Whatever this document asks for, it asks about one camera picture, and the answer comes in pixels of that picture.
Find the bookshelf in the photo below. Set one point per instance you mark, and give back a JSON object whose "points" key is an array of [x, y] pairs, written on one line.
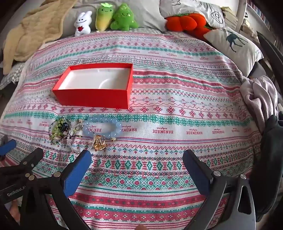
{"points": [[263, 15]]}

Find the green tree plush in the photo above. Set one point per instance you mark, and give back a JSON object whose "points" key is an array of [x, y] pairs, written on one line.
{"points": [[123, 17]]}

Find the white bunny plush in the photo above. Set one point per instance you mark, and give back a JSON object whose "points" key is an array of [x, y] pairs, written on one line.
{"points": [[82, 24]]}

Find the deer print pillow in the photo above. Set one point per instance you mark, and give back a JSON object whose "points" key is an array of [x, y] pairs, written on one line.
{"points": [[234, 46]]}

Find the white printed pillow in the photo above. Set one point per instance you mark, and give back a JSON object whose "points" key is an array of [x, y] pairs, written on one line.
{"points": [[199, 8]]}

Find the red cardboard box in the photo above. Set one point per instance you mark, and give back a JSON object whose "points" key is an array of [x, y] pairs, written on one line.
{"points": [[92, 97]]}

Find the grey checked sheet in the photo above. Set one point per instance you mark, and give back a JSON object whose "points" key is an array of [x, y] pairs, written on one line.
{"points": [[11, 75]]}

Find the yellow green carrot plush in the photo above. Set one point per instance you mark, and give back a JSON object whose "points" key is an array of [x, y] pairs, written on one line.
{"points": [[103, 18]]}

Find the patterned red green bedspread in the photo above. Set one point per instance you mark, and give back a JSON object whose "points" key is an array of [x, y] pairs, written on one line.
{"points": [[176, 99]]}

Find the grey pillow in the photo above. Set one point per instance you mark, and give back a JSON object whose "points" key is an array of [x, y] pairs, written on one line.
{"points": [[143, 13]]}

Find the black frame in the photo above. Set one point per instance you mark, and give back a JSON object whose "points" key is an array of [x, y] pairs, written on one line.
{"points": [[268, 50]]}

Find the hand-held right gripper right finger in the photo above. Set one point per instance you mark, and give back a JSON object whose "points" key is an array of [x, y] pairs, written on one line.
{"points": [[195, 174]]}

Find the beige quilted blanket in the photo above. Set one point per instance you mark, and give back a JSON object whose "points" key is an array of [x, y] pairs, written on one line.
{"points": [[37, 28]]}

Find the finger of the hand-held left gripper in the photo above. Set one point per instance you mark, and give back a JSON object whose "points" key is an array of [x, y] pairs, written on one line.
{"points": [[7, 147], [31, 159]]}

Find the stack of books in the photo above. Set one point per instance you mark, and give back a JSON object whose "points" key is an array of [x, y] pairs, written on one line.
{"points": [[230, 18]]}

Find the lilac cloth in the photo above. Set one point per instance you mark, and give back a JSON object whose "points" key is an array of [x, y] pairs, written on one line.
{"points": [[256, 97]]}

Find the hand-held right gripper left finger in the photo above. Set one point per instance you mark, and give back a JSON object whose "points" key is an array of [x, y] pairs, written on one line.
{"points": [[76, 174]]}

